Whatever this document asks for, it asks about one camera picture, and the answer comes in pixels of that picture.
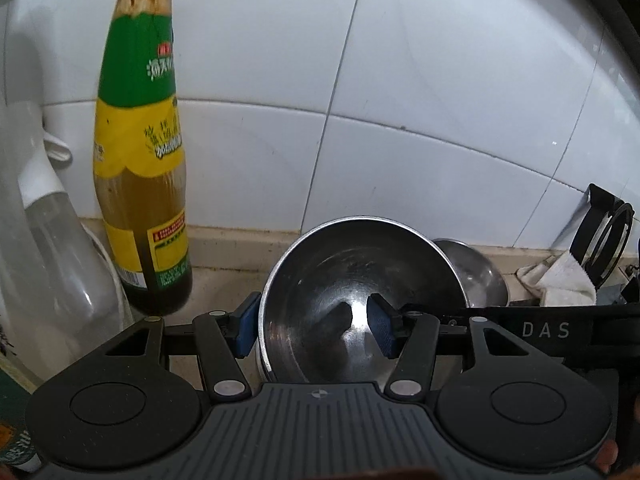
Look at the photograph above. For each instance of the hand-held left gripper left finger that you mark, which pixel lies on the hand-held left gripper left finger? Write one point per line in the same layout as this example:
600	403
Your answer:
247	327

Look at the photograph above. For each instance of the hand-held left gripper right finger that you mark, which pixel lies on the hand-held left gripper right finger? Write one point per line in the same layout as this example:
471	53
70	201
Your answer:
380	332

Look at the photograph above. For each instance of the stainless steel bowl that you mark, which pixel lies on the stainless steel bowl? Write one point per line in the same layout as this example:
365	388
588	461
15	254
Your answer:
480	275
265	360
320	280

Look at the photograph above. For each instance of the white towel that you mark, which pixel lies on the white towel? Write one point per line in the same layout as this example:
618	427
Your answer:
565	282

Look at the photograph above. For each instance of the clear plastic bottle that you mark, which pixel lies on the clear plastic bottle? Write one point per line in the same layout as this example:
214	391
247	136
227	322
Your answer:
60	270

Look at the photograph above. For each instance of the green yellow label sauce bottle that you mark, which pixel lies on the green yellow label sauce bottle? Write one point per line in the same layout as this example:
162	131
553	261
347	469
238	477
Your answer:
140	160

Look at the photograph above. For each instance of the black range hood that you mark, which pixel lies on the black range hood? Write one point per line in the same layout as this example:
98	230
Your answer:
631	10

